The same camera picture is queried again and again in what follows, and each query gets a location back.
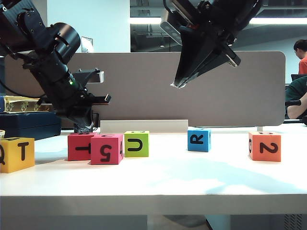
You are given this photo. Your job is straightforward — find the orange foam block 2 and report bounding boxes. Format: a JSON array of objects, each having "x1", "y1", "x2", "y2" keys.
[{"x1": 248, "y1": 131, "x2": 282, "y2": 163}]

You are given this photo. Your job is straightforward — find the person in orange shirt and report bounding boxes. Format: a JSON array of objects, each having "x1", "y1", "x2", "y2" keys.
[{"x1": 294, "y1": 39, "x2": 307, "y2": 75}]

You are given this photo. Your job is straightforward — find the gold decorated box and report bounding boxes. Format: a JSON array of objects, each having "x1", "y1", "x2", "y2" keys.
[{"x1": 0, "y1": 95, "x2": 54, "y2": 114}]

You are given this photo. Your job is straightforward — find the black mug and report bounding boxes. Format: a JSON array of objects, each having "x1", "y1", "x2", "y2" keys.
[{"x1": 73, "y1": 112, "x2": 100, "y2": 134}]

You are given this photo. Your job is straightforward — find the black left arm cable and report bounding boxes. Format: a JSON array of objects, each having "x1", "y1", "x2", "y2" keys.
[{"x1": 0, "y1": 78, "x2": 46, "y2": 99}]

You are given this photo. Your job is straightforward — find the framed wall sign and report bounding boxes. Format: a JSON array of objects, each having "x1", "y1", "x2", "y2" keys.
[{"x1": 80, "y1": 36, "x2": 94, "y2": 53}]

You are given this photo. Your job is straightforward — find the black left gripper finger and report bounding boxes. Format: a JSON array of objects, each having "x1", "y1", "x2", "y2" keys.
[
  {"x1": 71, "y1": 114, "x2": 85, "y2": 132},
  {"x1": 83, "y1": 106, "x2": 94, "y2": 132}
]

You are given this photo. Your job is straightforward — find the white table leg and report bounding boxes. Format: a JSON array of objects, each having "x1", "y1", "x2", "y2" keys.
[{"x1": 205, "y1": 215, "x2": 232, "y2": 230}]

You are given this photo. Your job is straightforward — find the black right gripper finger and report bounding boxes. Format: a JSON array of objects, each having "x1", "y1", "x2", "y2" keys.
[
  {"x1": 173, "y1": 26, "x2": 214, "y2": 89},
  {"x1": 179, "y1": 48, "x2": 228, "y2": 89}
]

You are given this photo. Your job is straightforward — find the blue foam block R 3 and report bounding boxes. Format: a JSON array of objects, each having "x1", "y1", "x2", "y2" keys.
[{"x1": 187, "y1": 129, "x2": 212, "y2": 152}]

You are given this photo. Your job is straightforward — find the yellow foam block Q T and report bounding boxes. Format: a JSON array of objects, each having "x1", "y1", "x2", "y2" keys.
[{"x1": 0, "y1": 137, "x2": 35, "y2": 173}]

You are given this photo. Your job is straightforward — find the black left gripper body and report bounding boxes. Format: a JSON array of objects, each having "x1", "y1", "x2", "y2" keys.
[{"x1": 51, "y1": 90, "x2": 112, "y2": 121}]

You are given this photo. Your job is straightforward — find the brown desk divider panel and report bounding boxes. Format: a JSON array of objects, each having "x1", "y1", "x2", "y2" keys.
[{"x1": 4, "y1": 51, "x2": 286, "y2": 128}]

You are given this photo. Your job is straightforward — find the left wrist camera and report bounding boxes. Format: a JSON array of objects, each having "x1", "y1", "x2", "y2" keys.
[{"x1": 73, "y1": 68, "x2": 105, "y2": 92}]

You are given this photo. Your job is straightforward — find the dark blue case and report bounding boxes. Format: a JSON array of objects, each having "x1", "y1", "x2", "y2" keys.
[{"x1": 0, "y1": 111, "x2": 62, "y2": 141}]

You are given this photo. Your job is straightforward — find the pink foam block 5 4 C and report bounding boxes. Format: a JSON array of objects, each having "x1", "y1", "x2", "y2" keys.
[{"x1": 90, "y1": 133, "x2": 124, "y2": 165}]

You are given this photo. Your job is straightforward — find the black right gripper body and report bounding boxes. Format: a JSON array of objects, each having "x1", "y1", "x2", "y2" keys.
[{"x1": 165, "y1": 0, "x2": 241, "y2": 68}]

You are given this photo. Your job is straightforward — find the beige cable tray lid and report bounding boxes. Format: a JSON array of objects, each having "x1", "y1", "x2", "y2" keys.
[{"x1": 100, "y1": 119, "x2": 190, "y2": 135}]

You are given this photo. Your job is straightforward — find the pink foam block T B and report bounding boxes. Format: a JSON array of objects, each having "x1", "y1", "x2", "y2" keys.
[{"x1": 67, "y1": 133, "x2": 96, "y2": 161}]

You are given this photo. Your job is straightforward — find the person in dark green shirt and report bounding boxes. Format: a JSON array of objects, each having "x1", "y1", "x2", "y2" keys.
[{"x1": 284, "y1": 75, "x2": 307, "y2": 120}]

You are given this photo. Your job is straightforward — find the green foam block U Q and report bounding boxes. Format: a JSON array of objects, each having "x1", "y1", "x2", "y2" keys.
[{"x1": 124, "y1": 130, "x2": 150, "y2": 158}]

